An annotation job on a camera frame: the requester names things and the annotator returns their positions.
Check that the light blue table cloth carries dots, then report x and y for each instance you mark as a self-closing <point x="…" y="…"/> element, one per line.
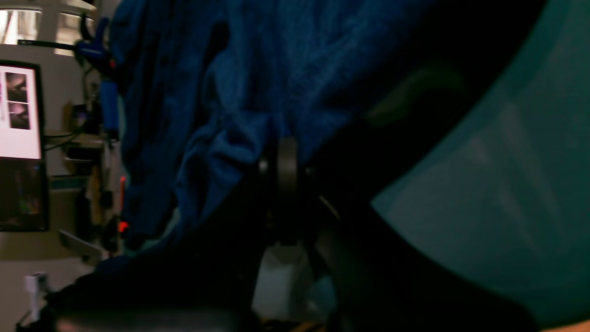
<point x="503" y="201"/>

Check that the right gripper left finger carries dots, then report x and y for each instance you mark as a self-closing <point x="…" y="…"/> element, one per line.
<point x="205" y="281"/>

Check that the blue orange bottom clamp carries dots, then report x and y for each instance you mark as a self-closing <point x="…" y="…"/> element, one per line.
<point x="92" y="49"/>

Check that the computer monitor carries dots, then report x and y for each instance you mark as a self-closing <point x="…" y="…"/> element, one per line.
<point x="24" y="202"/>

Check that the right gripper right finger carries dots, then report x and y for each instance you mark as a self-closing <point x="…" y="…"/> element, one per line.
<point x="383" y="284"/>

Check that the blue t-shirt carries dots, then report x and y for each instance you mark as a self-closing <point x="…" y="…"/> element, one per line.
<point x="368" y="86"/>

